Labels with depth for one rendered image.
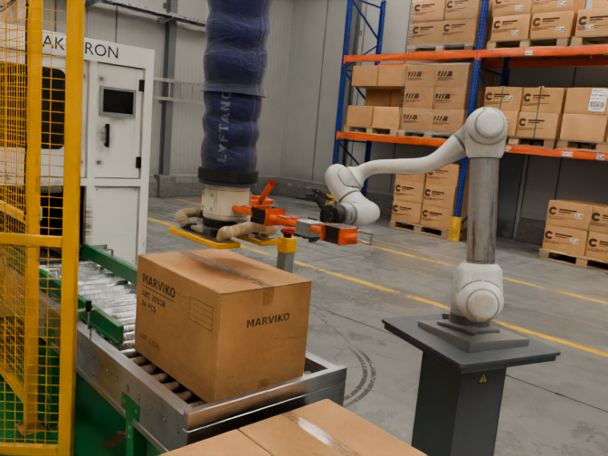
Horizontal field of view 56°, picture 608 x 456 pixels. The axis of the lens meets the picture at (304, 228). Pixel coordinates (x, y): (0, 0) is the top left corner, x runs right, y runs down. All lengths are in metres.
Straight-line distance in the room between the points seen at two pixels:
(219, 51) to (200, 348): 1.03
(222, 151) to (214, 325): 0.61
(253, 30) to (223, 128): 0.35
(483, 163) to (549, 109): 7.07
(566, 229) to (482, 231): 6.92
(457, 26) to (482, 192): 7.93
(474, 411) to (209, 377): 1.04
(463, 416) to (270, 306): 0.88
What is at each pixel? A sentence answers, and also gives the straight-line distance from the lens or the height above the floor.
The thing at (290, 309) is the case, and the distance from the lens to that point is 2.09.
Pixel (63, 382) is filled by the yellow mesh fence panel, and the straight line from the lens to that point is 2.54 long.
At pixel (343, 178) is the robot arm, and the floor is 1.32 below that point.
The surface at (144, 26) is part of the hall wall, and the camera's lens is 11.85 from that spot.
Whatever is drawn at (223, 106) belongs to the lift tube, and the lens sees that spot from 2.08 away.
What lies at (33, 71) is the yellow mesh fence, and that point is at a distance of 2.76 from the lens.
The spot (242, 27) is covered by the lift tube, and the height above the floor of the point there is 1.82.
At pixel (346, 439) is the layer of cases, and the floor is 0.54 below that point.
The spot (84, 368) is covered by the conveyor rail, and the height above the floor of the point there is 0.45.
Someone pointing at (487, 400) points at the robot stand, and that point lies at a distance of 2.44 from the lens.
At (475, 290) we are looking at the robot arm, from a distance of 2.06.
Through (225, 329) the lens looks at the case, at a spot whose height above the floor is 0.82.
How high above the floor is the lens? 1.47
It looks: 9 degrees down
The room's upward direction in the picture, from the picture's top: 5 degrees clockwise
